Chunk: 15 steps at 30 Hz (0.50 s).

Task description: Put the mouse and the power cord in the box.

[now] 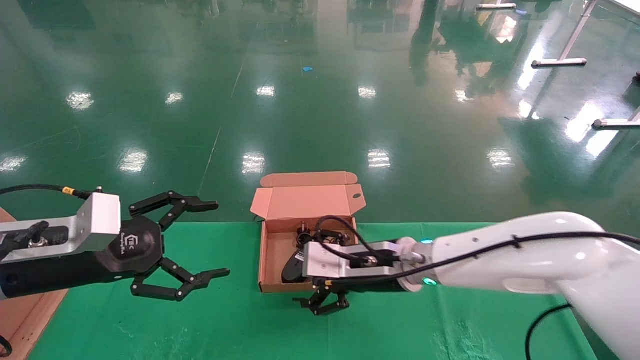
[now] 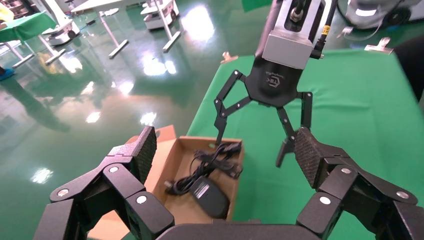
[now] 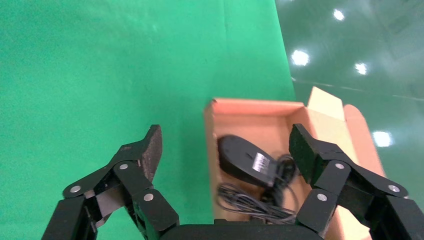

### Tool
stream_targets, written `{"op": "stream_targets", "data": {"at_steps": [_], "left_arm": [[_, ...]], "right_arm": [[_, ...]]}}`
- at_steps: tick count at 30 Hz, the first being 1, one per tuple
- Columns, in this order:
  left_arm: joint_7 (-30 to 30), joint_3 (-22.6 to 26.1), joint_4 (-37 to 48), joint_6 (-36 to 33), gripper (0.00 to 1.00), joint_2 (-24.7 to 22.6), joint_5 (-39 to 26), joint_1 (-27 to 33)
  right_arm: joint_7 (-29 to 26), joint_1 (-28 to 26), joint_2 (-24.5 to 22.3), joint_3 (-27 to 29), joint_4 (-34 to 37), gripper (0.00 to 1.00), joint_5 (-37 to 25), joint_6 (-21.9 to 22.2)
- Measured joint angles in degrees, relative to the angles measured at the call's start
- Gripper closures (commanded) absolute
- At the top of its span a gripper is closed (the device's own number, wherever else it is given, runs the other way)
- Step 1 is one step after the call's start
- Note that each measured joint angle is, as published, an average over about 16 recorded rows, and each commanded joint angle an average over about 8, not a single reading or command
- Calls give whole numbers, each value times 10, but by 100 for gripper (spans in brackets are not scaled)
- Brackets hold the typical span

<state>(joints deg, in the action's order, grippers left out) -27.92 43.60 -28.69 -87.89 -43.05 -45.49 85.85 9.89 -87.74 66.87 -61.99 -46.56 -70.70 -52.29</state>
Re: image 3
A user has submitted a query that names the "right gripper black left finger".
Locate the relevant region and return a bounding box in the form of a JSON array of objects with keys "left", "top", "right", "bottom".
[{"left": 41, "top": 124, "right": 180, "bottom": 240}]

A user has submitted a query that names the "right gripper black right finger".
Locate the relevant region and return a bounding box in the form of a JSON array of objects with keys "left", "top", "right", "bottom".
[{"left": 288, "top": 123, "right": 424, "bottom": 240}]

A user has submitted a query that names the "small open cardboard box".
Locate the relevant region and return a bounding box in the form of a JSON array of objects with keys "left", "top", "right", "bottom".
[{"left": 203, "top": 86, "right": 387, "bottom": 240}]

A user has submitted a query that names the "green table cloth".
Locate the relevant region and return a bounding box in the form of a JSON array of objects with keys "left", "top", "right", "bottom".
[{"left": 0, "top": 0, "right": 297, "bottom": 240}]

